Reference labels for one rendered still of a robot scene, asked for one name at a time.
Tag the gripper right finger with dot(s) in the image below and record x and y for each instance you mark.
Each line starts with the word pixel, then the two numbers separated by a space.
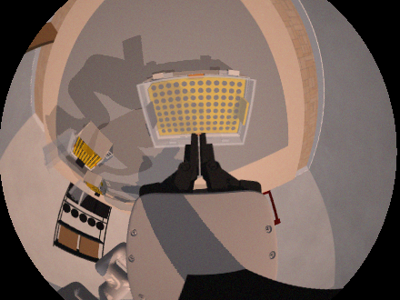
pixel 219 179

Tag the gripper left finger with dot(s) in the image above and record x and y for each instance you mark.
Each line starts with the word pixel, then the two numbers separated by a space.
pixel 181 181

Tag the grey bench mat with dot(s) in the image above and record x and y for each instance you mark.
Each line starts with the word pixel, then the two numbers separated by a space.
pixel 126 42

